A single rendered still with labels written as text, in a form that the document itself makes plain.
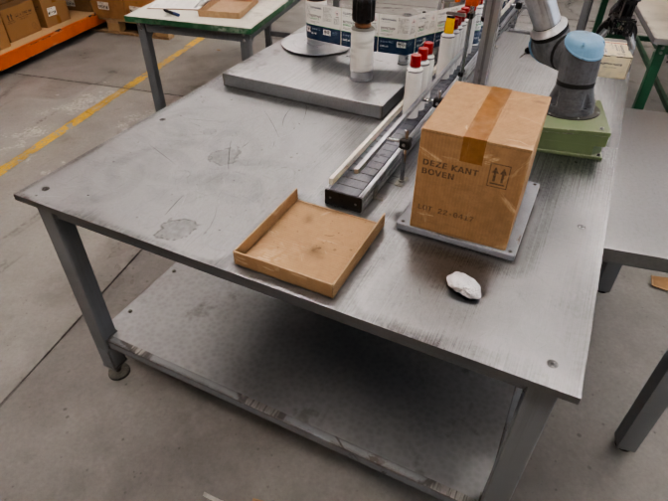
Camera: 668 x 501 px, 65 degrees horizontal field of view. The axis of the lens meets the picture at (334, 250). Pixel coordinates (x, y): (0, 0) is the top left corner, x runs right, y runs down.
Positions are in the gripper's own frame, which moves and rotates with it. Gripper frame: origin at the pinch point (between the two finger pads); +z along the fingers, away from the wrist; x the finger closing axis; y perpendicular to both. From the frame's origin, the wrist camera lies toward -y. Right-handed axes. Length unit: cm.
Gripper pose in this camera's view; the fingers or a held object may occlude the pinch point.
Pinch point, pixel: (608, 54)
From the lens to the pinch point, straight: 221.6
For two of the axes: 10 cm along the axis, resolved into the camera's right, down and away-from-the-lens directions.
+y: -2.8, 6.2, -7.3
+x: 9.6, 1.9, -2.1
